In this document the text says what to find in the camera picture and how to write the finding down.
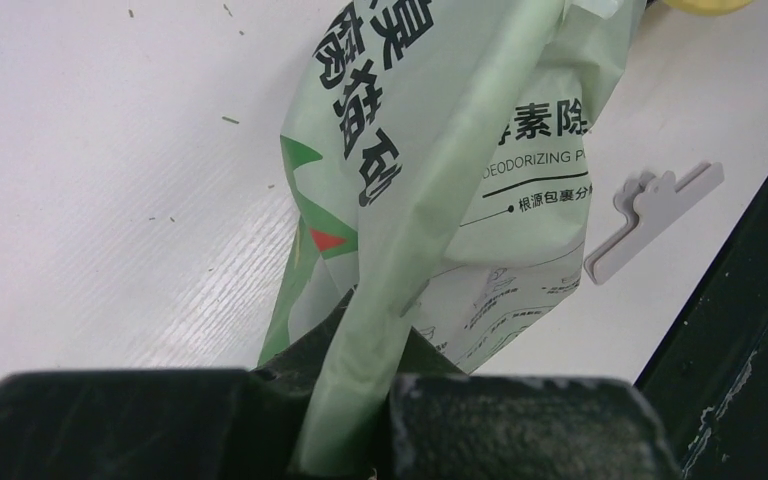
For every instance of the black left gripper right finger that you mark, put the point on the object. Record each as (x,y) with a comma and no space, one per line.
(440,423)

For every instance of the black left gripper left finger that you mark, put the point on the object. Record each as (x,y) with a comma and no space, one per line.
(174,423)

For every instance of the green cat litter bag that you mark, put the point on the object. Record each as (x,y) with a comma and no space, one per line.
(434,150)

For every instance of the white bag sealing clip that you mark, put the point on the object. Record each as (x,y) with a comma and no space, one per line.
(650,204)

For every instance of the yellow litter box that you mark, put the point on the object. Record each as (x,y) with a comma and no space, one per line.
(709,8)

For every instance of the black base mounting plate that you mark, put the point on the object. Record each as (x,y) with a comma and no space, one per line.
(708,379)

